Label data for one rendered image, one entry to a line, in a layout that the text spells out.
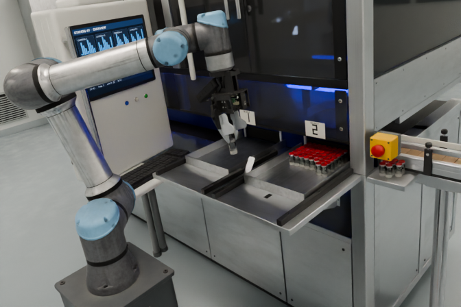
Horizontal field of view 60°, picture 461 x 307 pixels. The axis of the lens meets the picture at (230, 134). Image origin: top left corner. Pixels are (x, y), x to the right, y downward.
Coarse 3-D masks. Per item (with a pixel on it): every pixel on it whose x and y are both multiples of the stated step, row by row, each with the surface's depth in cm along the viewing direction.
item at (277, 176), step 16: (272, 160) 151; (288, 160) 155; (256, 176) 146; (272, 176) 144; (288, 176) 143; (304, 176) 141; (320, 176) 140; (336, 176) 135; (272, 192) 133; (288, 192) 128; (304, 192) 131
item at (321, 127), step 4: (308, 124) 146; (316, 124) 143; (320, 124) 142; (308, 128) 147; (320, 128) 143; (324, 128) 141; (308, 132) 147; (312, 132) 146; (316, 132) 145; (320, 132) 143; (324, 132) 142; (312, 136) 147; (316, 136) 145; (320, 136) 144; (324, 136) 143
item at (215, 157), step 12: (240, 132) 186; (216, 144) 176; (240, 144) 178; (252, 144) 176; (264, 144) 175; (276, 144) 165; (192, 156) 168; (204, 156) 170; (216, 156) 168; (228, 156) 167; (240, 156) 165; (252, 156) 155; (204, 168) 158; (216, 168) 152; (228, 168) 156
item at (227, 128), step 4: (220, 116) 112; (224, 116) 111; (220, 120) 112; (224, 120) 111; (220, 124) 112; (224, 124) 112; (228, 124) 111; (224, 128) 112; (228, 128) 111; (232, 128) 110; (220, 132) 113; (224, 132) 113; (228, 132) 112; (232, 132) 111; (224, 136) 113; (228, 136) 115; (228, 140) 115
